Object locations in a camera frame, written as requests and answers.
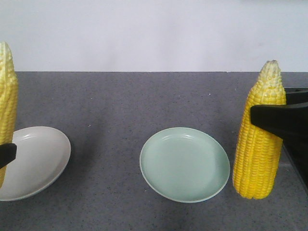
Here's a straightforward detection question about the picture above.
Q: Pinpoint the yellow corn cob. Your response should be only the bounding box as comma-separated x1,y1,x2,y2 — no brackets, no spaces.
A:
232,60,286,199
0,41,19,185

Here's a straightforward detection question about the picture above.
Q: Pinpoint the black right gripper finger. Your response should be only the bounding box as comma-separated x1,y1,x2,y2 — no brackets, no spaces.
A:
250,89,308,149

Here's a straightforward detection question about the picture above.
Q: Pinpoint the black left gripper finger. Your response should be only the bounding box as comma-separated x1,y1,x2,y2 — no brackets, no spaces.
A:
0,143,17,168

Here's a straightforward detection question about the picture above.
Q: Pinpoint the black glass gas stove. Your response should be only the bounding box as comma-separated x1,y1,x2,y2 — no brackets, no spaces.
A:
283,88,308,192

